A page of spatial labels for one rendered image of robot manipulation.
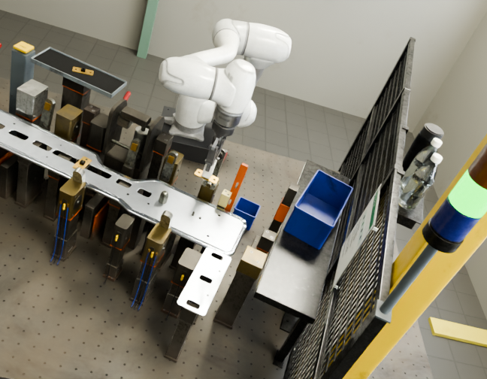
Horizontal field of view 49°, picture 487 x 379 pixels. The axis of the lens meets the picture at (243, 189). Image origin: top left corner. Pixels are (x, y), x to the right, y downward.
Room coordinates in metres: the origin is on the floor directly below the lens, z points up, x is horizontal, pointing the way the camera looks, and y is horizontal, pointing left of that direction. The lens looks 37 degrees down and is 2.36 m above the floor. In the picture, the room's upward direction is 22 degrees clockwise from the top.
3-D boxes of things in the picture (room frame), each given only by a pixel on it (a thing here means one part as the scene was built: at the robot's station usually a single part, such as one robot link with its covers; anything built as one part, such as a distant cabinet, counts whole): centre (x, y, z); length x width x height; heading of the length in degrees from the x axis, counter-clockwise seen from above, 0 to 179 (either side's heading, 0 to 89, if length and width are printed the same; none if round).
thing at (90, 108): (1.76, 0.69, 0.90); 0.05 x 0.05 x 0.40; 87
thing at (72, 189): (1.35, 0.56, 0.87); 0.12 x 0.07 x 0.35; 177
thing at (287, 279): (1.69, -0.30, 1.02); 0.90 x 0.22 x 0.03; 177
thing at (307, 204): (1.73, -0.31, 1.10); 0.30 x 0.17 x 0.13; 169
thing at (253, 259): (1.37, -0.13, 0.88); 0.08 x 0.08 x 0.36; 87
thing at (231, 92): (1.50, 0.15, 1.58); 0.13 x 0.11 x 0.16; 107
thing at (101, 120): (1.75, 0.63, 0.89); 0.12 x 0.07 x 0.38; 177
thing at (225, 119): (1.51, 0.14, 1.47); 0.09 x 0.09 x 0.06
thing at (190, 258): (1.30, 0.08, 0.84); 0.12 x 0.07 x 0.28; 177
